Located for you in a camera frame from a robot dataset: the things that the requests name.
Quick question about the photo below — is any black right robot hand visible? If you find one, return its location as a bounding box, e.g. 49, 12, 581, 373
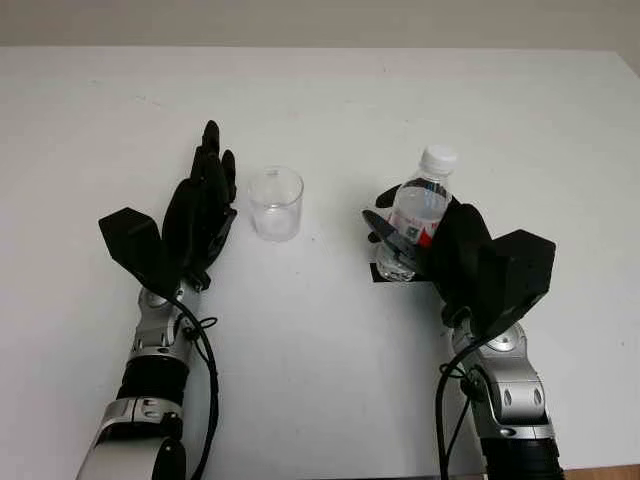
362, 186, 494, 327

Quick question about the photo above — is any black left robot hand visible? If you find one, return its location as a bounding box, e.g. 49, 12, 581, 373
162, 119, 239, 293

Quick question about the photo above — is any clear water bottle red label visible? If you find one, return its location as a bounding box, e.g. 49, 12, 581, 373
374, 144, 459, 283

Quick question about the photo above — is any clear plastic cup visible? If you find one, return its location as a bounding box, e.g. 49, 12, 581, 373
247, 166, 305, 244

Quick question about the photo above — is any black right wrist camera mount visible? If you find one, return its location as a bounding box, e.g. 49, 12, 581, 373
472, 228, 558, 342

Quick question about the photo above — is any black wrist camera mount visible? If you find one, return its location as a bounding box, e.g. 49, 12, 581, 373
98, 207, 182, 302
472, 228, 558, 342

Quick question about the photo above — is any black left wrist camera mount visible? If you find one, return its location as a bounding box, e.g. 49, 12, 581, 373
98, 207, 182, 302

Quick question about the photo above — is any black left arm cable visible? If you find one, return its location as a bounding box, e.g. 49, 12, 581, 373
167, 294, 222, 480

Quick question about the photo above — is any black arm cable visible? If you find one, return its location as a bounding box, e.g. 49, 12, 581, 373
167, 294, 222, 480
434, 319, 482, 480

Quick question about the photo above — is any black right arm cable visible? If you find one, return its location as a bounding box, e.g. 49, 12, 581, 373
434, 319, 482, 480

